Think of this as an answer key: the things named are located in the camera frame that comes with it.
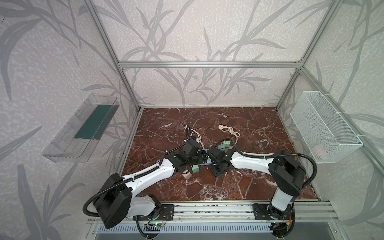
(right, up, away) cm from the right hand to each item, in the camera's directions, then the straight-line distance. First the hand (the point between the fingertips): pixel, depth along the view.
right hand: (214, 166), depth 89 cm
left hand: (-4, +10, -7) cm, 13 cm away
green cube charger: (-11, 0, -2) cm, 11 cm away
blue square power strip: (-4, +6, -11) cm, 13 cm away
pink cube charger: (-16, -3, -5) cm, 17 cm away
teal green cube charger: (+5, +11, +1) cm, 12 cm away
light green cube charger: (+8, +14, +2) cm, 16 cm away
